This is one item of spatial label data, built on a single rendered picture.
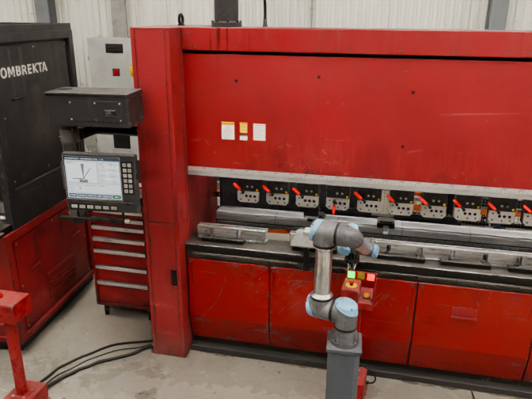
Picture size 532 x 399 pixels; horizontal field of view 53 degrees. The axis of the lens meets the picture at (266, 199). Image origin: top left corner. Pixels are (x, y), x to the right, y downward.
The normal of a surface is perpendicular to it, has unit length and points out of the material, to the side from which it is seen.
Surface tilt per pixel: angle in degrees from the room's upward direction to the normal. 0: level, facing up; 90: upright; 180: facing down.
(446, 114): 90
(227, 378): 0
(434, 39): 90
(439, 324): 90
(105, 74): 90
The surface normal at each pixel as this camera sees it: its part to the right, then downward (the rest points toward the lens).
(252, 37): -0.22, 0.32
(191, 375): 0.00, -0.94
